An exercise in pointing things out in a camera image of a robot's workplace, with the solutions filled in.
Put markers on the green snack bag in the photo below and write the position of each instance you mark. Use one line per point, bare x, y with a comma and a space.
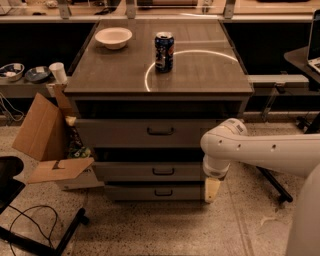
83, 152

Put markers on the open cardboard box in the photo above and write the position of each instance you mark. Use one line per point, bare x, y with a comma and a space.
43, 137

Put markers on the grey drawer cabinet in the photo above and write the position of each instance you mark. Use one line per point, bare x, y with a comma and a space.
207, 81

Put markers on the grey bottom drawer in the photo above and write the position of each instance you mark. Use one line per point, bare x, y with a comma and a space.
155, 192

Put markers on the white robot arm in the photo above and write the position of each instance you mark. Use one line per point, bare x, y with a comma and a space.
292, 154

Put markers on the blue bowl on shelf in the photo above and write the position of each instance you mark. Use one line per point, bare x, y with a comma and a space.
38, 74

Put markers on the white patterned bowl on shelf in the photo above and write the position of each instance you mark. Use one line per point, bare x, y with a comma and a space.
12, 72

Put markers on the grey top drawer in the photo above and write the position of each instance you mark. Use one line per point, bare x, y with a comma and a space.
143, 133

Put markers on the laptop computer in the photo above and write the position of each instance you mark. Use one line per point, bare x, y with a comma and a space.
313, 55

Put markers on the blue soda can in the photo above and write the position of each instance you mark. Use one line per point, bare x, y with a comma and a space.
164, 51

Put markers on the white paper cup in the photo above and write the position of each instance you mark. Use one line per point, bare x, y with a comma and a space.
58, 71

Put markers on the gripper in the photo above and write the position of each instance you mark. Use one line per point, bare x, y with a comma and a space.
216, 172

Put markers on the grey drawer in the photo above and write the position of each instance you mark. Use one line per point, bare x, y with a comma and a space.
155, 192
143, 133
148, 171

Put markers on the white bowl on cabinet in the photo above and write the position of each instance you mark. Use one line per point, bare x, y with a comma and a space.
113, 38

